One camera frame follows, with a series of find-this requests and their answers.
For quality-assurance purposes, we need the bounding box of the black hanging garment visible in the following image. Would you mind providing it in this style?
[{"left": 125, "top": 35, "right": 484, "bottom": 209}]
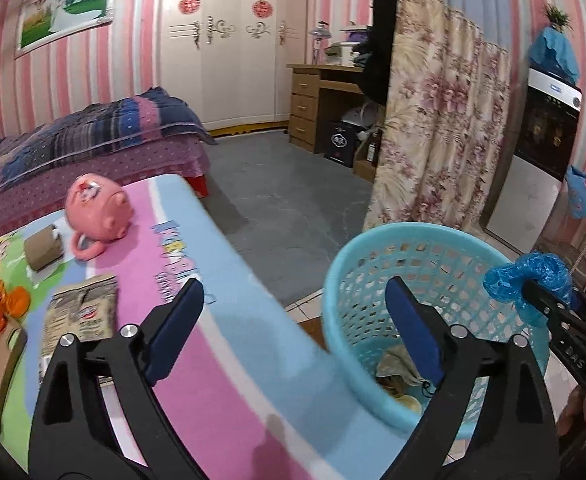
[{"left": 362, "top": 0, "right": 399, "bottom": 107}]

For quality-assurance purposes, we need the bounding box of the brown cardboard tube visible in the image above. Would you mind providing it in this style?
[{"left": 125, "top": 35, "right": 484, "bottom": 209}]
[{"left": 24, "top": 225, "right": 66, "bottom": 271}]

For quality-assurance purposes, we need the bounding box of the desk lamp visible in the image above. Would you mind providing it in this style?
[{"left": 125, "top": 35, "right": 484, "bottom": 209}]
[{"left": 310, "top": 20, "right": 331, "bottom": 66}]

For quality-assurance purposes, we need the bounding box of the floral curtain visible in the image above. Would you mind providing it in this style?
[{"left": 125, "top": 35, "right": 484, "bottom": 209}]
[{"left": 363, "top": 0, "right": 529, "bottom": 236}]

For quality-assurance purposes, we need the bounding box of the patchwork quilt blanket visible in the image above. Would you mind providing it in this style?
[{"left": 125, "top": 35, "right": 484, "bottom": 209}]
[{"left": 0, "top": 86, "right": 219, "bottom": 206}]

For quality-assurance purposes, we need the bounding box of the white and black refrigerator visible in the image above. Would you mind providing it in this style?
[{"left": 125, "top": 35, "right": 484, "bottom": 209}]
[{"left": 478, "top": 67, "right": 584, "bottom": 253}]

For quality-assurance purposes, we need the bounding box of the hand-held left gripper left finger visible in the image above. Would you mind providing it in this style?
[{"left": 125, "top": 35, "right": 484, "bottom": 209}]
[{"left": 29, "top": 277, "right": 211, "bottom": 480}]

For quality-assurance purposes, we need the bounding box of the light blue plastic basket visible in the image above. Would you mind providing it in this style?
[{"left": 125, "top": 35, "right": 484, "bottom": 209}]
[{"left": 322, "top": 222, "right": 551, "bottom": 436}]

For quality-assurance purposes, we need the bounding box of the framed wall picture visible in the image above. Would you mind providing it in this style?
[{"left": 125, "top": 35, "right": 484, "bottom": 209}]
[{"left": 15, "top": 0, "right": 118, "bottom": 58}]

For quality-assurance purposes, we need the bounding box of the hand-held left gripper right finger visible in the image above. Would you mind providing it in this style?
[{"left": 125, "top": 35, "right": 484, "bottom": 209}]
[{"left": 377, "top": 276, "right": 560, "bottom": 480}]

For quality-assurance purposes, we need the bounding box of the silver snack packet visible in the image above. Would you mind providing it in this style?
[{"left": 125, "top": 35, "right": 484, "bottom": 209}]
[{"left": 40, "top": 273, "right": 118, "bottom": 361}]

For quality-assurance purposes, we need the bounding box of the green potted plant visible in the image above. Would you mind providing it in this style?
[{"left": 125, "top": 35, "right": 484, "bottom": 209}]
[{"left": 543, "top": 4, "right": 573, "bottom": 33}]

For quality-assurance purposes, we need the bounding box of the white fan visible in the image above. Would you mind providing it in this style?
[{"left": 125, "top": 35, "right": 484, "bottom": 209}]
[{"left": 340, "top": 100, "right": 381, "bottom": 133}]

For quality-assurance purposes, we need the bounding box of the colourful cartoon printed tablecloth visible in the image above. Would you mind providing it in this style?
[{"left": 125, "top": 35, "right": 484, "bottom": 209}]
[{"left": 0, "top": 174, "right": 389, "bottom": 480}]

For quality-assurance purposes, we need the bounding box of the white wardrobe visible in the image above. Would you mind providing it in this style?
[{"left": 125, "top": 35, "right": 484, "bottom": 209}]
[{"left": 159, "top": 0, "right": 306, "bottom": 133}]

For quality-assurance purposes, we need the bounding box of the pink cartoon cup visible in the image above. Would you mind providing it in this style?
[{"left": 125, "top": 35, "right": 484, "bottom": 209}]
[{"left": 65, "top": 174, "right": 132, "bottom": 261}]

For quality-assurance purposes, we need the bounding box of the cardboard box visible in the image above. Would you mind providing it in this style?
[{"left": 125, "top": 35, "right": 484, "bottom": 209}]
[{"left": 354, "top": 130, "right": 381, "bottom": 183}]

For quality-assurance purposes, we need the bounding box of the white box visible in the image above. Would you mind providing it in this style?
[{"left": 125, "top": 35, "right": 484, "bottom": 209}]
[{"left": 323, "top": 42, "right": 359, "bottom": 66}]

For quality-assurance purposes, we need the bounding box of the bed with purple dotted skirt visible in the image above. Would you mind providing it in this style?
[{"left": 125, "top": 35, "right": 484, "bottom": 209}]
[{"left": 0, "top": 85, "right": 219, "bottom": 251}]

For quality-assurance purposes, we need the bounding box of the black paper bag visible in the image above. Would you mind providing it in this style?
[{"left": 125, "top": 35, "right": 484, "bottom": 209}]
[{"left": 325, "top": 120, "right": 359, "bottom": 167}]

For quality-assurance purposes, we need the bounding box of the wooden desk with drawers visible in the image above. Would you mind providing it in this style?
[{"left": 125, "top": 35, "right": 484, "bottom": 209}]
[{"left": 287, "top": 62, "right": 374, "bottom": 155}]

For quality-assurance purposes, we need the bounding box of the blue plastic bag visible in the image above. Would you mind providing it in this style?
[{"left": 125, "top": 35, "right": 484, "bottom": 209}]
[{"left": 483, "top": 253, "right": 573, "bottom": 328}]

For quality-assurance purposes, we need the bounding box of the person's right hand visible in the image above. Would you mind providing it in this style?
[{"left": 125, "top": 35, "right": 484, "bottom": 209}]
[{"left": 559, "top": 385, "right": 586, "bottom": 433}]

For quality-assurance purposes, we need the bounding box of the blue cloth cover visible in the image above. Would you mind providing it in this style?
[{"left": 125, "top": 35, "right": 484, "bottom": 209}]
[{"left": 529, "top": 27, "right": 581, "bottom": 86}]

